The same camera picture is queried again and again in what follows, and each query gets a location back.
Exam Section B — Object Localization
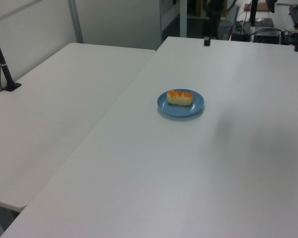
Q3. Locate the brown cardboard board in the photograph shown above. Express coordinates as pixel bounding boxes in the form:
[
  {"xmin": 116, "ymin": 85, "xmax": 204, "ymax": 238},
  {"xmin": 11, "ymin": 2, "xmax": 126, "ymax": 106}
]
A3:
[{"xmin": 243, "ymin": 0, "xmax": 269, "ymax": 12}]

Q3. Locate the black monitor stand pole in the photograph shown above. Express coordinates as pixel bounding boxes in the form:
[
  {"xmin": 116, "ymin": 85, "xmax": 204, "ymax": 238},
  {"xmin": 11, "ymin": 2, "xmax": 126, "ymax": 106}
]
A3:
[{"xmin": 249, "ymin": 0, "xmax": 258, "ymax": 27}]

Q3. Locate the toasted bread piece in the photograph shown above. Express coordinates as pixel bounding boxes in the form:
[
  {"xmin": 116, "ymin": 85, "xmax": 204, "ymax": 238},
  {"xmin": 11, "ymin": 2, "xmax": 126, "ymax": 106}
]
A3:
[{"xmin": 166, "ymin": 89, "xmax": 194, "ymax": 106}]

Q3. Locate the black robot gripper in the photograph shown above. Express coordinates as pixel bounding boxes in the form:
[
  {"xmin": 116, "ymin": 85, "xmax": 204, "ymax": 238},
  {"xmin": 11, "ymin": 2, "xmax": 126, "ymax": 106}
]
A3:
[{"xmin": 203, "ymin": 0, "xmax": 233, "ymax": 47}]

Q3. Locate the black flat base plate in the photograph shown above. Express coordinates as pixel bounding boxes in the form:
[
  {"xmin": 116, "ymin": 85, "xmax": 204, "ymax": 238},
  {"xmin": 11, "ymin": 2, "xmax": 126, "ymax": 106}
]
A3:
[{"xmin": 250, "ymin": 17, "xmax": 274, "ymax": 27}]

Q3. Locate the grey metal frame post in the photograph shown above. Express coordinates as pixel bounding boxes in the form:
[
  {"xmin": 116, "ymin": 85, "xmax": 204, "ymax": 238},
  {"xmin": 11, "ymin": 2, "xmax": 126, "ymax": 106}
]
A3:
[{"xmin": 178, "ymin": 0, "xmax": 188, "ymax": 38}]

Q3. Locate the black camera stand pole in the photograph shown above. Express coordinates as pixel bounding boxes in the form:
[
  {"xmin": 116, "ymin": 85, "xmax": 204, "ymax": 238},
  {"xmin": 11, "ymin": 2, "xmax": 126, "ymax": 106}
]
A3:
[{"xmin": 0, "ymin": 19, "xmax": 22, "ymax": 92}]

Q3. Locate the black rounded object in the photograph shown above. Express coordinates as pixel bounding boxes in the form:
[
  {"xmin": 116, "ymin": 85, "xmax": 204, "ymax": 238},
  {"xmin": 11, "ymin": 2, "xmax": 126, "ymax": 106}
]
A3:
[{"xmin": 266, "ymin": 0, "xmax": 278, "ymax": 13}]

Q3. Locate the blue round plate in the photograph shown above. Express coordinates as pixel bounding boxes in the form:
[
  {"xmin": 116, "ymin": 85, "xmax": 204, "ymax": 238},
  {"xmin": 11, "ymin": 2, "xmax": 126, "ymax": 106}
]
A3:
[{"xmin": 156, "ymin": 89, "xmax": 205, "ymax": 118}]

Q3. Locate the small black device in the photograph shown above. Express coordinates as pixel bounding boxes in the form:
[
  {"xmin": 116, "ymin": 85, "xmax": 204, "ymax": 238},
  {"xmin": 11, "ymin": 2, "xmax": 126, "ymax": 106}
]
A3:
[{"xmin": 231, "ymin": 32, "xmax": 249, "ymax": 42}]

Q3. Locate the black electronics box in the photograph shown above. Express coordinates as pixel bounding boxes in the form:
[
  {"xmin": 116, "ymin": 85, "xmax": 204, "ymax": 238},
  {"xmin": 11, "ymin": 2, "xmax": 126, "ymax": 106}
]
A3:
[{"xmin": 253, "ymin": 29, "xmax": 282, "ymax": 44}]

